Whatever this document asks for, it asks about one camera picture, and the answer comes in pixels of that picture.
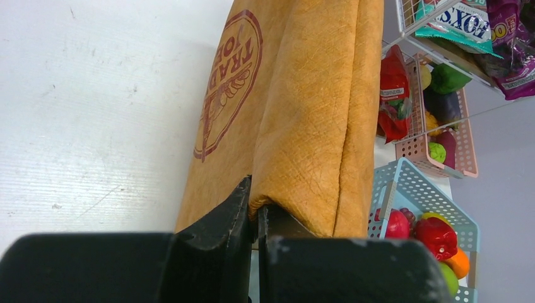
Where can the orange cloth tote bag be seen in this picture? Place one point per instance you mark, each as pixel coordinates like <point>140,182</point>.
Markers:
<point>292,100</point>

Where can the green toy apple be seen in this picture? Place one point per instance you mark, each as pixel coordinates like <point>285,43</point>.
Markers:
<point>451,279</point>

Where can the purple candy bag middle shelf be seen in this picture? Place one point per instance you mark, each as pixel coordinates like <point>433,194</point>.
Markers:
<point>511,63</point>

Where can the light blue plastic basket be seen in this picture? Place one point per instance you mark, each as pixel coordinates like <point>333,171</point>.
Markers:
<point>400,184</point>

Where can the yellow toy banana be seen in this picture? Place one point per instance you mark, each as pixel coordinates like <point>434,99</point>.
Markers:
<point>428,215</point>

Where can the purple toy eggplant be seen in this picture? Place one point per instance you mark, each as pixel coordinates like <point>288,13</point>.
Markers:
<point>444,107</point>

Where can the small green toy lime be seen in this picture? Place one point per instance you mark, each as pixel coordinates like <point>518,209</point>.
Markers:
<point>437,152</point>

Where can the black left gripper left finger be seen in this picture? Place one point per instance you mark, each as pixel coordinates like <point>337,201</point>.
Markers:
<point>209,261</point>

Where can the pink plastic basket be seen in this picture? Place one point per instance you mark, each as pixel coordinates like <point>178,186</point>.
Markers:
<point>416,146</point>

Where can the orange toy fruit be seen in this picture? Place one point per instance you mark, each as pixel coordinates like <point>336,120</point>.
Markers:
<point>459,264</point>

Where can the purple toy grapes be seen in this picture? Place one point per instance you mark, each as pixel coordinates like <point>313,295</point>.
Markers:
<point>409,215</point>

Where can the white wire wooden shelf rack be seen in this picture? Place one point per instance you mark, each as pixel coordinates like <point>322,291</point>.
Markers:
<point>445,51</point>

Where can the teal Fox's candy bag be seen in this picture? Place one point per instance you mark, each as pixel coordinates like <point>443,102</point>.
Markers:
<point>465,23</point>

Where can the red candy bag bottom shelf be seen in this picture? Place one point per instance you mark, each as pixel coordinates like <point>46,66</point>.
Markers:
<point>395,100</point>

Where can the green toy bell pepper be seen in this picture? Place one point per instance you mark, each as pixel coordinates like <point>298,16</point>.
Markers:
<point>446,79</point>

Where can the red toy bell pepper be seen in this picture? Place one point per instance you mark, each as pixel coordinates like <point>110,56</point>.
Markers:
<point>437,236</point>

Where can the yellow toy corn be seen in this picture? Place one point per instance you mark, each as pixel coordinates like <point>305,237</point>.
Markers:
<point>432,126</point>

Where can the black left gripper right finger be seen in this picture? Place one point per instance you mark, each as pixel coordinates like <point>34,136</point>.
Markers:
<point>296,266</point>

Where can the maroon toy vegetable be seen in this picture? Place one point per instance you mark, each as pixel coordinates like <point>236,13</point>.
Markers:
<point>449,146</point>

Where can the red toy apple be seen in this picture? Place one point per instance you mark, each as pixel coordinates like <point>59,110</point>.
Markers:
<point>396,226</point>

